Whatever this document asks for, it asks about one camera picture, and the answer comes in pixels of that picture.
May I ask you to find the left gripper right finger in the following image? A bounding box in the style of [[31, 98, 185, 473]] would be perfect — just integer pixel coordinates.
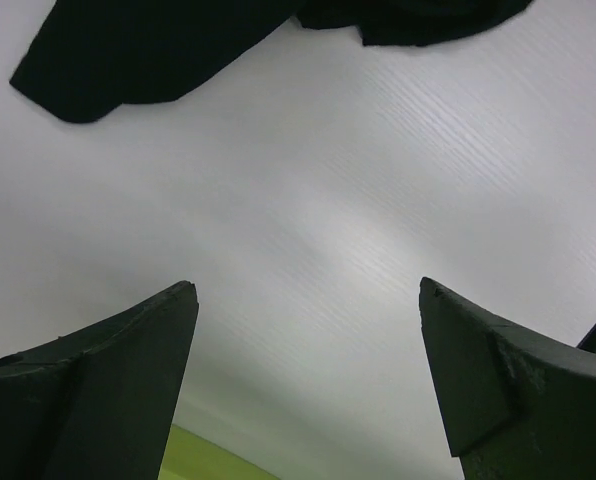
[[419, 278, 596, 480]]

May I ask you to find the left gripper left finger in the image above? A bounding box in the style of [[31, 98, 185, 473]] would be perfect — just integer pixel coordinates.
[[0, 281, 199, 479]]

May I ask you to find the black t shirt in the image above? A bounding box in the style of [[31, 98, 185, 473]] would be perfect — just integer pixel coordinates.
[[10, 0, 528, 124]]

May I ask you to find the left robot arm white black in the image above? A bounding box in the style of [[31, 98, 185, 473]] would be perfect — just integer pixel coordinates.
[[0, 278, 596, 479]]

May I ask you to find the lime green plastic bin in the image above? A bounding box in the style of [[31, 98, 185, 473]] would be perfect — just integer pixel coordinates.
[[158, 425, 276, 480]]

